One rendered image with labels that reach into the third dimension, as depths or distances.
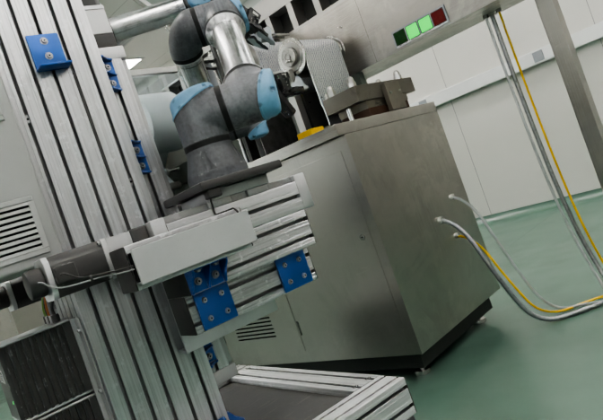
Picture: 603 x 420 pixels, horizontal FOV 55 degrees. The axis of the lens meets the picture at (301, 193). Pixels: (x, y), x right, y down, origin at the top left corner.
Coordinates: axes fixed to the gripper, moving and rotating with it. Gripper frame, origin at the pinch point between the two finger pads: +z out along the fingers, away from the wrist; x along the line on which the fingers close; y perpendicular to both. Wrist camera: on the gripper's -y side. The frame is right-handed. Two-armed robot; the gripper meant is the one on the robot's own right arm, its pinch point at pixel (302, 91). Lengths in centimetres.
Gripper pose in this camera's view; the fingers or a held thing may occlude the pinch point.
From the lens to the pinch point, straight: 225.2
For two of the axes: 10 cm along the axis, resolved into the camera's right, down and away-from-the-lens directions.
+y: -3.3, -9.4, 0.1
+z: 6.5, -2.3, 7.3
